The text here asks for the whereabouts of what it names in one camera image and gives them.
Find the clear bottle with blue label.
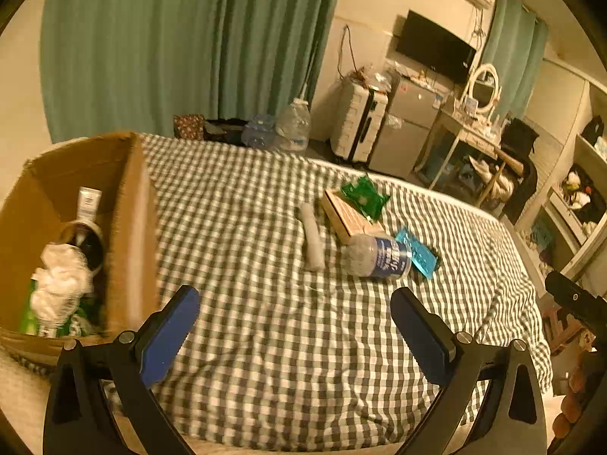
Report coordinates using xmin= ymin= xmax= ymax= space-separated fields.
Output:
xmin=344 ymin=232 xmax=413 ymax=280

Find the green white carton box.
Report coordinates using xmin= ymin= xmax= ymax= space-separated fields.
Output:
xmin=18 ymin=279 xmax=104 ymax=338

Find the black flat television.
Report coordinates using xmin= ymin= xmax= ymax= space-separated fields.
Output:
xmin=394 ymin=8 xmax=478 ymax=85

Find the white ribbed suitcase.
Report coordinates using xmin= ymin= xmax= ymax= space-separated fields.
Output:
xmin=329 ymin=77 xmax=390 ymax=165

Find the brown cardboard box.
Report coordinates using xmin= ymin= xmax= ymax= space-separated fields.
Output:
xmin=0 ymin=131 xmax=160 ymax=367

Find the white rolled tube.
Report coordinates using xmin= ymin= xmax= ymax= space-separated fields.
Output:
xmin=298 ymin=202 xmax=326 ymax=273

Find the wrapped pack of water bottles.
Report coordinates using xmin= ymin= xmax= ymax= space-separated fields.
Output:
xmin=241 ymin=113 xmax=279 ymax=151

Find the white open shelf unit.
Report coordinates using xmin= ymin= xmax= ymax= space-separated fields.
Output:
xmin=513 ymin=56 xmax=607 ymax=281

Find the round white vanity mirror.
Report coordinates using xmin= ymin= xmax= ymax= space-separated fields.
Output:
xmin=464 ymin=63 xmax=503 ymax=115

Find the silver small fridge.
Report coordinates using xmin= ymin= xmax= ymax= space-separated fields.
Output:
xmin=368 ymin=70 xmax=450 ymax=179

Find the grey tape roll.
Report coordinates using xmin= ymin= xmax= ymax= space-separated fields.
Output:
xmin=53 ymin=219 xmax=108 ymax=276

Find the white squeeze tube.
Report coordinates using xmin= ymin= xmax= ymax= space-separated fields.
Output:
xmin=75 ymin=186 xmax=104 ymax=224

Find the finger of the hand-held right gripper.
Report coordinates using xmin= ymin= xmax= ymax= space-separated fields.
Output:
xmin=544 ymin=270 xmax=607 ymax=331

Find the patterned brown box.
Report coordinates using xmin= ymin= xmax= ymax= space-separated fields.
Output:
xmin=172 ymin=113 xmax=206 ymax=141

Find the black chair with clothes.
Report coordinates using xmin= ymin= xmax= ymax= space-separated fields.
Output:
xmin=499 ymin=118 xmax=542 ymax=222

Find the white tissue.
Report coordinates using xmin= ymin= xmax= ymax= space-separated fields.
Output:
xmin=30 ymin=242 xmax=96 ymax=329

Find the green white checked blanket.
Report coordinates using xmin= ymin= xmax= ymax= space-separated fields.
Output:
xmin=101 ymin=132 xmax=554 ymax=447

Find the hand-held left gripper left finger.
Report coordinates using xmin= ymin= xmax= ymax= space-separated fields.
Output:
xmin=42 ymin=285 xmax=200 ymax=455

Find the narrow green curtain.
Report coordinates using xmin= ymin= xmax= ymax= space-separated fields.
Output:
xmin=478 ymin=0 xmax=549 ymax=120

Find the green foil packet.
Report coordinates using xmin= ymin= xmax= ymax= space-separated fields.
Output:
xmin=340 ymin=173 xmax=392 ymax=223

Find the white vanity desk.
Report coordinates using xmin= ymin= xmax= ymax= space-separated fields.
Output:
xmin=414 ymin=105 xmax=511 ymax=191

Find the person's right hand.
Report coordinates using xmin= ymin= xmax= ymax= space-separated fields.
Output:
xmin=551 ymin=351 xmax=590 ymax=438

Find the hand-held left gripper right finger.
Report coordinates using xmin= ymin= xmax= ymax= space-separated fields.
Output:
xmin=391 ymin=287 xmax=554 ymax=455

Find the flat wooden box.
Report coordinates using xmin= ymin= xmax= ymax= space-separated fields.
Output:
xmin=321 ymin=188 xmax=381 ymax=244

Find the dark bag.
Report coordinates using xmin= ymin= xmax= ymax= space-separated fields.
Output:
xmin=203 ymin=118 xmax=248 ymax=146

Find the wide green curtain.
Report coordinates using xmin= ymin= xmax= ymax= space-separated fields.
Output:
xmin=39 ymin=0 xmax=348 ymax=146

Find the blue foil packet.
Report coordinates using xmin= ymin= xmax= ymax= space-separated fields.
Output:
xmin=393 ymin=226 xmax=438 ymax=280

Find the large clear water jug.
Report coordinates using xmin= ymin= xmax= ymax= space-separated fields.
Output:
xmin=274 ymin=97 xmax=312 ymax=153

